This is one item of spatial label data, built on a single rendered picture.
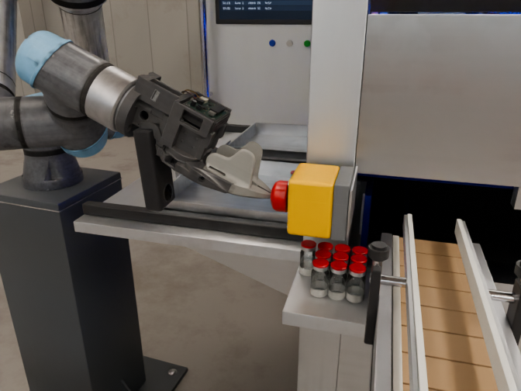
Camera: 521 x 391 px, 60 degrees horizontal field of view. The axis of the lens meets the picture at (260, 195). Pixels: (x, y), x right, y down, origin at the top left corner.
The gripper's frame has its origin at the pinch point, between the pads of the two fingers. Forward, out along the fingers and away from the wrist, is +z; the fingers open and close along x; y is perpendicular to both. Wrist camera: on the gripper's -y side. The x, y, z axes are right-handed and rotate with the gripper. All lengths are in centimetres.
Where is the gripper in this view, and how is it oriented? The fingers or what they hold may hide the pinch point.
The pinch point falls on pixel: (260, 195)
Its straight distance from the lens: 58.4
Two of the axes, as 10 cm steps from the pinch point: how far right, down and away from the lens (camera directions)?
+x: 2.6, -3.7, 8.9
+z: 8.7, 4.8, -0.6
